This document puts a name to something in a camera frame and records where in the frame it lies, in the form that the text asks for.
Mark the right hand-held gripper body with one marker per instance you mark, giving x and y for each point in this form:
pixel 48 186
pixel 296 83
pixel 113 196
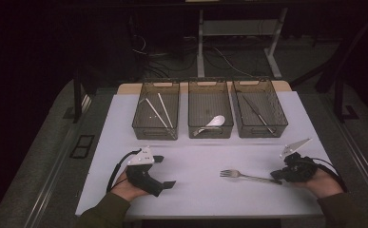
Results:
pixel 300 169

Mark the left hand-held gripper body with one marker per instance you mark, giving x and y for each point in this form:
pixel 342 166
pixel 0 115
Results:
pixel 143 179

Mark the transparent grey plastic bin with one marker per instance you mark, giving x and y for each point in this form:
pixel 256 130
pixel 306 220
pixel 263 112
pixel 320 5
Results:
pixel 273 107
pixel 210 101
pixel 146 122

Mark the metal fork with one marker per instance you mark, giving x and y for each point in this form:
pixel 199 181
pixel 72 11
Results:
pixel 232 173

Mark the white chopstick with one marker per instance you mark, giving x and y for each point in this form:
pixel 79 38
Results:
pixel 157 114
pixel 165 110

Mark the metal serrated knife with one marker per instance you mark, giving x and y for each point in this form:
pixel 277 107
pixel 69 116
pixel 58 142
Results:
pixel 257 114

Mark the white ceramic spoon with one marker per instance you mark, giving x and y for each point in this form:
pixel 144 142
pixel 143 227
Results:
pixel 216 121

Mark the person's left hand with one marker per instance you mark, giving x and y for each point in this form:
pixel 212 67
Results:
pixel 124 188

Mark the person's right hand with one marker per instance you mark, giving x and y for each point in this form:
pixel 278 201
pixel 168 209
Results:
pixel 324 185

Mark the white metal stand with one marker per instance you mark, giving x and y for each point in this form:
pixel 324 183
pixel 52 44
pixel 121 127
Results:
pixel 200 47

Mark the black metal post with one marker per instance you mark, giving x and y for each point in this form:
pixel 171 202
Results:
pixel 77 95
pixel 339 98

